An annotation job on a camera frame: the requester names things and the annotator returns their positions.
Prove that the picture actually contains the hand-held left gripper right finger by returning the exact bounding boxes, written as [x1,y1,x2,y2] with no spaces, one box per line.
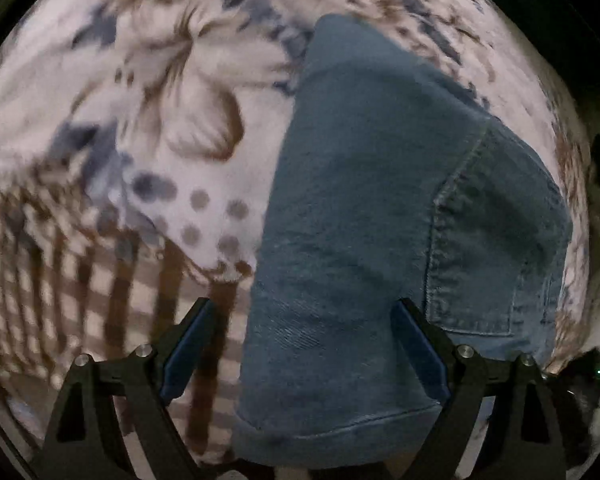
[390,297,568,480]

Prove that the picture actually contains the floral checkered bedspread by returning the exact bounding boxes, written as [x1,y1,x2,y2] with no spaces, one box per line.
[0,0,597,467]

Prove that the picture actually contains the blue denim pants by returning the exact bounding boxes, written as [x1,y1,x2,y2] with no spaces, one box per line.
[230,12,574,471]

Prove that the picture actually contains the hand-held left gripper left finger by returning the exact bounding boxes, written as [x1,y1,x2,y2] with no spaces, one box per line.
[32,297,216,480]

